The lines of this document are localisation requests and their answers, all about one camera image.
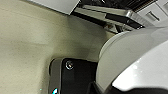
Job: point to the white drawer stack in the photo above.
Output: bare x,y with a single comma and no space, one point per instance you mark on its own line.
155,11

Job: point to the stainless steel dishwasher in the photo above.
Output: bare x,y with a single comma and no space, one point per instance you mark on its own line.
113,13

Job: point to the white two-door base cabinet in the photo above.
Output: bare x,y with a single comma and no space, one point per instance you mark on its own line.
56,5

